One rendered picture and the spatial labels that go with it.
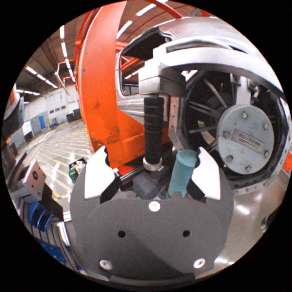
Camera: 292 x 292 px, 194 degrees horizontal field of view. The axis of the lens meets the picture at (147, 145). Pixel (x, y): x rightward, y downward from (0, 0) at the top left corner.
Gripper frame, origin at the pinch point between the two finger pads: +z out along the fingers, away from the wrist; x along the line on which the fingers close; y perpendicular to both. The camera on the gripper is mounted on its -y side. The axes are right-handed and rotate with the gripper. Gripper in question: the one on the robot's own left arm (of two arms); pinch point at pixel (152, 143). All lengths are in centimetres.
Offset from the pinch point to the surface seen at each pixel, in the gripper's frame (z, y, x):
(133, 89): 273, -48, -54
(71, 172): 5.7, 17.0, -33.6
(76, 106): 750, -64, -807
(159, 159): 3.6, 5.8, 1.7
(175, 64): 3.3, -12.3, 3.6
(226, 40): 22, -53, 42
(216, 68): 0.1, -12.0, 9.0
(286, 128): -8.2, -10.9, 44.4
